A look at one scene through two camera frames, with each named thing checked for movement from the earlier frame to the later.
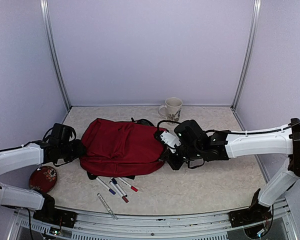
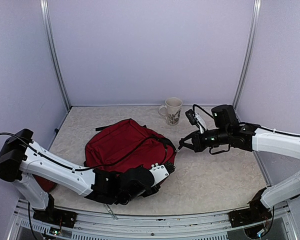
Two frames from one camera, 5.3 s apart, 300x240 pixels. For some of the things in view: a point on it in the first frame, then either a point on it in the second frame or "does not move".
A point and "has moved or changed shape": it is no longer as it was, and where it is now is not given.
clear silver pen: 105,204 does not move
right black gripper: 176,164 -> 198,145
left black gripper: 80,150 -> 157,189
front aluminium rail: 92,225 does not move
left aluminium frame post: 45,12 does not move
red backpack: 117,148 has moved or changed shape
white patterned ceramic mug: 173,106 does not move
